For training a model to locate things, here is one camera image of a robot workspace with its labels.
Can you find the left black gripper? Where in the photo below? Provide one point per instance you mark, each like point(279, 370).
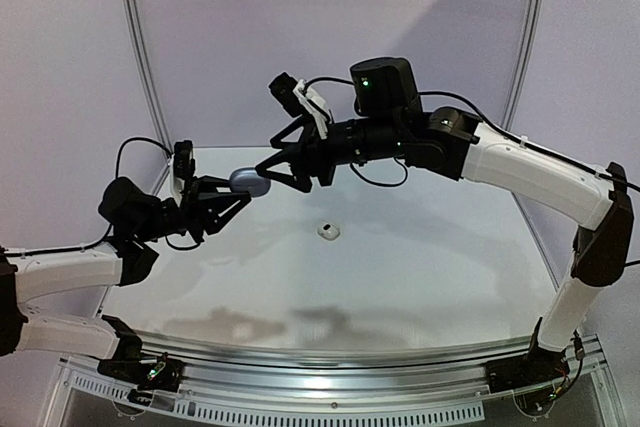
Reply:
point(194, 213)

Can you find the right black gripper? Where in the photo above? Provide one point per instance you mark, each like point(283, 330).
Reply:
point(316, 155)

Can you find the grey oval puck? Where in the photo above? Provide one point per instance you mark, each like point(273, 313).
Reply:
point(247, 180)

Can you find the white earbud charging case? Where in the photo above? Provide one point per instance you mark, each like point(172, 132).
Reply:
point(328, 231)

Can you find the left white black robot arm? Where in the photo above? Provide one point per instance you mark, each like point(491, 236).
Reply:
point(123, 258)

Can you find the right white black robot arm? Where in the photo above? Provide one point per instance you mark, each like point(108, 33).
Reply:
point(460, 143)

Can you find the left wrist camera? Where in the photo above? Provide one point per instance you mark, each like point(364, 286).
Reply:
point(182, 168)

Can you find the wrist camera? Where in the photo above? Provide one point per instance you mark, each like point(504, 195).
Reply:
point(298, 99)
point(182, 168)

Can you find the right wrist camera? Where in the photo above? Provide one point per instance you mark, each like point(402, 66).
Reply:
point(298, 99)

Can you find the aluminium front rail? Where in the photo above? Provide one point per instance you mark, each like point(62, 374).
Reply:
point(483, 369)

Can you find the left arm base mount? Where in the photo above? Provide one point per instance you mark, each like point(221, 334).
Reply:
point(128, 364)

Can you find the white slotted cable duct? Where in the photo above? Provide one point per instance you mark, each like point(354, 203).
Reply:
point(94, 402)

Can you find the left aluminium frame post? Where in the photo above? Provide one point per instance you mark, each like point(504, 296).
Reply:
point(141, 57)

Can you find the aluminium frame post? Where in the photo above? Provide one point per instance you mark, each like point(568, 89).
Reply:
point(524, 52)
point(141, 57)

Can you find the right aluminium frame post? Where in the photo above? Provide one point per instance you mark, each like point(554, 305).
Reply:
point(524, 52)

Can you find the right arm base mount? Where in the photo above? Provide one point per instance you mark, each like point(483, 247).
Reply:
point(537, 365)

